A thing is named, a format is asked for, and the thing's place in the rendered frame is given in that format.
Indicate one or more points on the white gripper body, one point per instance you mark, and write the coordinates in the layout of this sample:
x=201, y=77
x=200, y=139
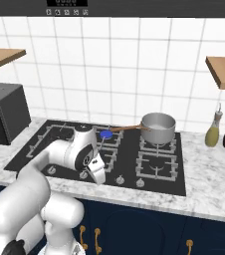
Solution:
x=98, y=172

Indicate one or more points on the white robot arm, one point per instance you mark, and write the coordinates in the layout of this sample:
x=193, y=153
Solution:
x=21, y=196

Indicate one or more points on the blue burner flame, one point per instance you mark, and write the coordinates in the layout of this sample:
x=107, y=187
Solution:
x=106, y=133

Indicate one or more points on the grey hob knob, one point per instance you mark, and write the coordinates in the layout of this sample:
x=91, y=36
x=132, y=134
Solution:
x=51, y=170
x=119, y=180
x=83, y=174
x=140, y=182

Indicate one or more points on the black gas hob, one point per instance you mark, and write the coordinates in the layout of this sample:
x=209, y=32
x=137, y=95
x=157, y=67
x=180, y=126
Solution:
x=127, y=162

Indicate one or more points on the grey hob grate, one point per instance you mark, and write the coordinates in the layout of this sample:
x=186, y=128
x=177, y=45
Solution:
x=116, y=142
x=40, y=141
x=144, y=167

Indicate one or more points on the navy cupboard door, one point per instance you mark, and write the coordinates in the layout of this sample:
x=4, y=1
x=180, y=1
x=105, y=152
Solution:
x=210, y=235
x=88, y=215
x=141, y=229

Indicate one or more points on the black toaster oven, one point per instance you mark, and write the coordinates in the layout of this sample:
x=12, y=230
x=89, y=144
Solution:
x=5, y=113

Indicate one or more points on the yellow-green oil bottle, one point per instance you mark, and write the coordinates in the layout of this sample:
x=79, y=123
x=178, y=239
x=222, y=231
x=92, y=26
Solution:
x=212, y=134

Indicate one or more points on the dark range hood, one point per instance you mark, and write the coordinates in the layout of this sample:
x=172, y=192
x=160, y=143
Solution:
x=144, y=8

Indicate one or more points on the wooden wall shelf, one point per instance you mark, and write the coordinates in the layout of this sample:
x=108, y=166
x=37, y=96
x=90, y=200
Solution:
x=0, y=57
x=224, y=73

